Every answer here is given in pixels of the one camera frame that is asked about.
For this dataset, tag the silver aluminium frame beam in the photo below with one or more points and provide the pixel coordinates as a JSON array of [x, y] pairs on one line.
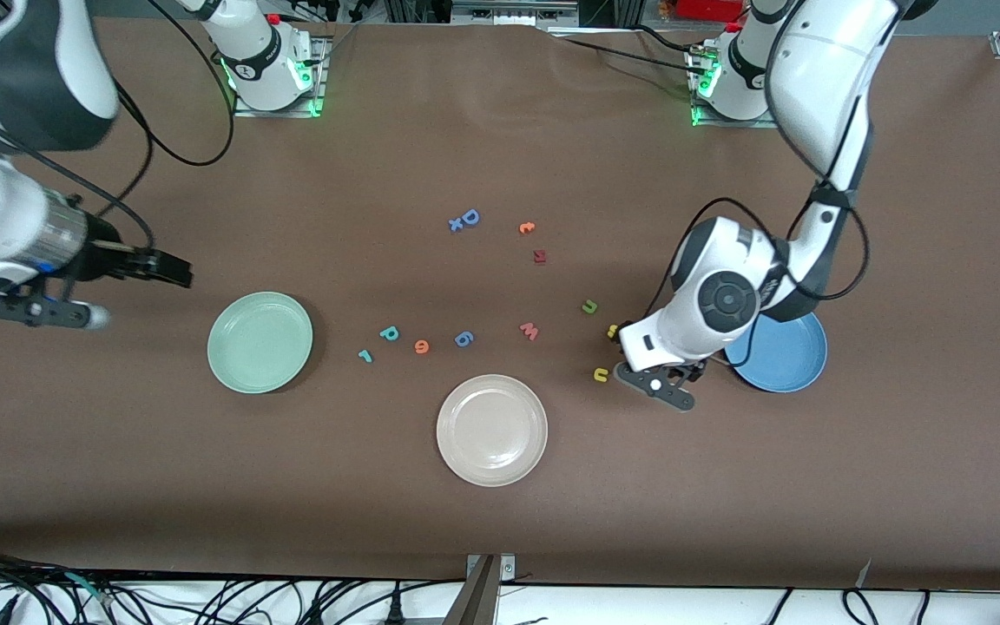
[[513, 13]]

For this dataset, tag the beige plate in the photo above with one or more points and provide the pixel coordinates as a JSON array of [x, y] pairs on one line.
[[491, 430]]

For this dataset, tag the teal foam letter p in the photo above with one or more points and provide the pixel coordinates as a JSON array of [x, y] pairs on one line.
[[383, 334]]

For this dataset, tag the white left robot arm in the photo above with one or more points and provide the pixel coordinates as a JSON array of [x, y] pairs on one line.
[[821, 78]]

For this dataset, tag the silver metal bracket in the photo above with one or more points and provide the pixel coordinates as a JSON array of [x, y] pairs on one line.
[[507, 569]]

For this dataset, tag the black power plug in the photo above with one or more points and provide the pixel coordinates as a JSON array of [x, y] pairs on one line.
[[394, 609]]

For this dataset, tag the pink foam letter w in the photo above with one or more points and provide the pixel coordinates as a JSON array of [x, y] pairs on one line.
[[529, 332]]

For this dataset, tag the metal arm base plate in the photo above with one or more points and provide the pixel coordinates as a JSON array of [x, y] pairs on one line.
[[321, 78], [726, 122]]

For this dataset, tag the mint green plate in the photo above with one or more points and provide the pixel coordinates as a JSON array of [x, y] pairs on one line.
[[259, 343]]

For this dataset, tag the red box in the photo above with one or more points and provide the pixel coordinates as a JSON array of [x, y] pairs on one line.
[[708, 9]]

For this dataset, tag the blue foam digit 6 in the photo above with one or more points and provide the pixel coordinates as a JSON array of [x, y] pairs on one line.
[[463, 338]]

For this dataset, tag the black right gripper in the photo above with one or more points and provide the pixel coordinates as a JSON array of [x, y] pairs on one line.
[[106, 253]]

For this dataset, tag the blue foam letter D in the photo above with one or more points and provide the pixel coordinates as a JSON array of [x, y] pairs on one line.
[[476, 219]]

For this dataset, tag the grey metal post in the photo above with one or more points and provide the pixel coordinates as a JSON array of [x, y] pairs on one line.
[[474, 603]]

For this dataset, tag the blue plate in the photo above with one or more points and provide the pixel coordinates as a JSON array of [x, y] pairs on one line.
[[791, 360]]

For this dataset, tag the brown table cover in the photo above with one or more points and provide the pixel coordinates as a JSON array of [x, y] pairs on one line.
[[500, 156]]

